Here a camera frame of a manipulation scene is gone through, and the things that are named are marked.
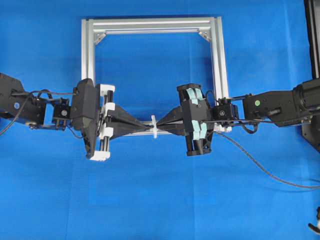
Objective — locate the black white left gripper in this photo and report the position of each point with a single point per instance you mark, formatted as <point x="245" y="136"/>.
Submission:
<point x="122" y="123"/>

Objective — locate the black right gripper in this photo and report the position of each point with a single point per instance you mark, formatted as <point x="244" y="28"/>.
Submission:
<point x="190" y="120"/>

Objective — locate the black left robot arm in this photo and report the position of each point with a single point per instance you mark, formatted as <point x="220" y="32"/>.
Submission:
<point x="41" y="109"/>

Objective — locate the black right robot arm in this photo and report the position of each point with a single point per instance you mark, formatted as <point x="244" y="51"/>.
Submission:
<point x="282" y="108"/>

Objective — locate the blue table cloth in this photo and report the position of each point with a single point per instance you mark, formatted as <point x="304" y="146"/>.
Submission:
<point x="149" y="189"/>

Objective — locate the black stand right edge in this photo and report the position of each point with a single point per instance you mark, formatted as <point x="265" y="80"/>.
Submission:
<point x="312" y="75"/>

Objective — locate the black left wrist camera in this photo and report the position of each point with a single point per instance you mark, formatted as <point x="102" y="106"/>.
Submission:
<point x="84" y="113"/>

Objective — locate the silver aluminium extrusion frame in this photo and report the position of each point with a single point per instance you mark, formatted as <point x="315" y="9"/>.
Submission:
<point x="146" y="58"/>

